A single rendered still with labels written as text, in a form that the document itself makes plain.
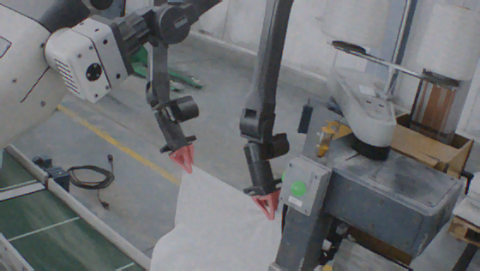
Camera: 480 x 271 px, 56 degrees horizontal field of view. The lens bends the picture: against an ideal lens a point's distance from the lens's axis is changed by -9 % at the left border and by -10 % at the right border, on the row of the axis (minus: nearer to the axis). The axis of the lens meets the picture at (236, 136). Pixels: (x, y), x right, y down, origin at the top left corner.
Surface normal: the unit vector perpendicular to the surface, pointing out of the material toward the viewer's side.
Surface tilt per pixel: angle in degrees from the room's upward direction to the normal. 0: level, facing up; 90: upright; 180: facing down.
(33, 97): 90
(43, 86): 90
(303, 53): 90
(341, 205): 90
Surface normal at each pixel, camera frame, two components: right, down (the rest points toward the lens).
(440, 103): -0.62, 0.17
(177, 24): 0.68, 0.22
